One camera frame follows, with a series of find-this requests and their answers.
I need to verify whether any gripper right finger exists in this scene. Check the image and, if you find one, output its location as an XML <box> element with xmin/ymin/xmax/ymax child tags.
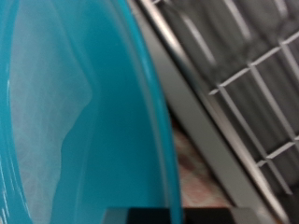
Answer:
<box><xmin>182</xmin><ymin>207</ymin><xmax>260</xmax><ymax>224</ymax></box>

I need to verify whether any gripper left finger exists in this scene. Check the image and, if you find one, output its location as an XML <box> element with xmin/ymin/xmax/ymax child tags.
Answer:
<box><xmin>104</xmin><ymin>207</ymin><xmax>172</xmax><ymax>224</ymax></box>

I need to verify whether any blue plate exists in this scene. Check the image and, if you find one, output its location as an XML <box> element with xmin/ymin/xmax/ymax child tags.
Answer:
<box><xmin>0</xmin><ymin>0</ymin><xmax>184</xmax><ymax>224</ymax></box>

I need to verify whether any pink checked cloth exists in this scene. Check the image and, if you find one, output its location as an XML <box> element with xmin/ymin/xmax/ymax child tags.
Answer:
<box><xmin>169</xmin><ymin>118</ymin><xmax>232</xmax><ymax>209</ymax></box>

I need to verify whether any gray plastic crate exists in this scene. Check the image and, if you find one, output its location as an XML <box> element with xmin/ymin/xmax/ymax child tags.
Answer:
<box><xmin>126</xmin><ymin>0</ymin><xmax>291</xmax><ymax>224</ymax></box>

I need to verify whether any metal wire dish rack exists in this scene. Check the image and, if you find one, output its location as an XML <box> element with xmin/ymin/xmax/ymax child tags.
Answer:
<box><xmin>136</xmin><ymin>0</ymin><xmax>299</xmax><ymax>224</ymax></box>

